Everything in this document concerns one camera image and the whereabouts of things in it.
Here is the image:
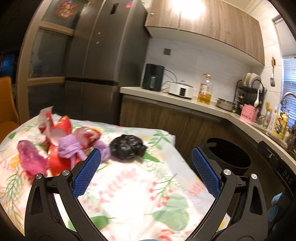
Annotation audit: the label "purple glove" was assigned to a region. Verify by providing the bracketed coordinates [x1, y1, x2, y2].
[58, 134, 111, 170]

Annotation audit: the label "black trash bin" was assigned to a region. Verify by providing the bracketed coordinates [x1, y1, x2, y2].
[202, 138, 251, 176]

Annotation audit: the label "wooden lower kitchen cabinets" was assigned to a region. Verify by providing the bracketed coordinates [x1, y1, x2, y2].
[119, 94, 296, 209]

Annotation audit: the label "red round tin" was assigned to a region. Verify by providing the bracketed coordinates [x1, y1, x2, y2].
[48, 145, 73, 176]

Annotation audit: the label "magenta crumpled plastic bag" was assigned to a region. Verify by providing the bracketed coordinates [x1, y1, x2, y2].
[17, 140, 48, 177]

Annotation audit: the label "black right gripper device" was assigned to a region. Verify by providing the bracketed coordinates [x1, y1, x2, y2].
[257, 141, 295, 196]

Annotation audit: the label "pink red crumpled wrapper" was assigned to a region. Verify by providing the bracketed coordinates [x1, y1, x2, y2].
[73, 126, 101, 149]

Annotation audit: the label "red white snack wrapper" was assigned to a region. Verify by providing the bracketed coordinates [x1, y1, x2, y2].
[38, 106, 54, 136]

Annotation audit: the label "yellow detergent bottle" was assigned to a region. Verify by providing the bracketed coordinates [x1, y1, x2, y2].
[273, 110, 288, 140]

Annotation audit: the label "white dish soap bottle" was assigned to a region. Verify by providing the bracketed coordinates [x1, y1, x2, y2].
[267, 107, 278, 133]

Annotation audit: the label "orange chair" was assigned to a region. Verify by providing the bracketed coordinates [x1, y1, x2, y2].
[0, 76, 20, 142]

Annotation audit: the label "pink utensil holder box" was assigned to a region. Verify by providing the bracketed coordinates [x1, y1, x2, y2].
[240, 104, 259, 124]

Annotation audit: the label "black crumpled plastic bag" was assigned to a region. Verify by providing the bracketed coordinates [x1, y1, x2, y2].
[109, 135, 147, 160]

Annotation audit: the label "white ladle spoon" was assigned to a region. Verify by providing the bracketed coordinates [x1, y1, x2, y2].
[253, 89, 260, 108]

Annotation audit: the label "stainless steel bowl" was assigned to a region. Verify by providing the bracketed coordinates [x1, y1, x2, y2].
[216, 98, 235, 112]

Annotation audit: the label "black dish rack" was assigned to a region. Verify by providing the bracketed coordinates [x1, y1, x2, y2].
[233, 73, 267, 116]

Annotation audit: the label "chrome sink faucet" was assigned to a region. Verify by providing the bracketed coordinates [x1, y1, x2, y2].
[279, 91, 296, 140]

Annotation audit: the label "cooking oil bottle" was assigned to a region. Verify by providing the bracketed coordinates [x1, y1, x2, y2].
[198, 73, 213, 104]

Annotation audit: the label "hanging metal spatula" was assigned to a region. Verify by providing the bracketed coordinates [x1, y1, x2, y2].
[270, 57, 276, 87]

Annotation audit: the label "white slow cooker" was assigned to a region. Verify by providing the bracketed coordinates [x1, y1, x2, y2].
[168, 81, 194, 99]

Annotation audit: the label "window blinds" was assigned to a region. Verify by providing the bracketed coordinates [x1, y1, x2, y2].
[282, 56, 296, 128]

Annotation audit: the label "black air fryer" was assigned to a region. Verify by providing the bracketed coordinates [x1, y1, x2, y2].
[142, 64, 165, 92]

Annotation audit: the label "dark grey refrigerator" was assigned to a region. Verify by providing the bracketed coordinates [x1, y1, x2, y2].
[65, 1, 149, 125]

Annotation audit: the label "round red door decoration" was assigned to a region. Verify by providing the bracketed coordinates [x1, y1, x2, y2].
[56, 0, 78, 19]

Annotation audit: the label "wall power socket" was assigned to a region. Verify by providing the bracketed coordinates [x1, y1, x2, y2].
[164, 48, 171, 56]

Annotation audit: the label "wooden upper wall cabinet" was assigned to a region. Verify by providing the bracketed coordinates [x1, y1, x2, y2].
[145, 1, 265, 67]

